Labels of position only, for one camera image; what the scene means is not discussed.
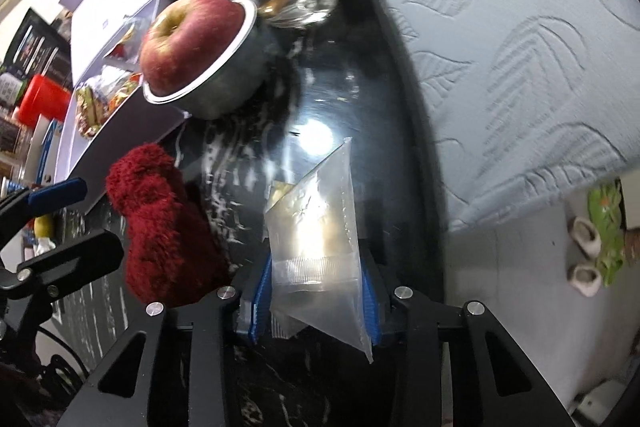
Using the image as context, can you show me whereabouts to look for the beige slipper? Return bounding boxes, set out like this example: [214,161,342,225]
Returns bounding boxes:
[570,217,602,259]
[567,263,602,298]

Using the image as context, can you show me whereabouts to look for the black printed package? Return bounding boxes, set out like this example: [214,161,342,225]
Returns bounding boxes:
[2,9,73,90]

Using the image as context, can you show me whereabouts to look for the dark red fluffy scrunchie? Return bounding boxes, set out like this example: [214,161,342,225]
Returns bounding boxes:
[105,143,229,308]

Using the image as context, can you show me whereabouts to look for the green slippers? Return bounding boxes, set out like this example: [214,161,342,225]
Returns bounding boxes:
[587,180,626,287]

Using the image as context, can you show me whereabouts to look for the lavender open gift box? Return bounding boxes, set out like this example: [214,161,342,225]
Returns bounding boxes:
[54,0,186,213]

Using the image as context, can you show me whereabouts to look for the red orange snack packet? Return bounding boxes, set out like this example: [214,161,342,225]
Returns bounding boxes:
[108,72,141,114]

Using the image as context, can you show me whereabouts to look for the red plastic canister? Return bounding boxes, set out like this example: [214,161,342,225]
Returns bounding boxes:
[15,74,72,129]

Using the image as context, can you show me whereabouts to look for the red apple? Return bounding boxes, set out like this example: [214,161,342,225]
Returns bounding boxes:
[139,0,245,96]

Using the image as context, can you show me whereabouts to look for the brown green snack packet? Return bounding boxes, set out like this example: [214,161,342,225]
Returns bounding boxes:
[75,86,110,139]

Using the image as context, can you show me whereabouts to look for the leaf patterned chair front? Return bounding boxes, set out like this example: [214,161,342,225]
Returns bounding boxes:
[385,0,639,231]

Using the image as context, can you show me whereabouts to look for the blue white medicine box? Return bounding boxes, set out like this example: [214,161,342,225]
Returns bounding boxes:
[35,120,63,185]

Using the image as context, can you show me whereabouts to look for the clear plastic zip bag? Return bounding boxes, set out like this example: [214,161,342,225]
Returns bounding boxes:
[265,139,373,361]

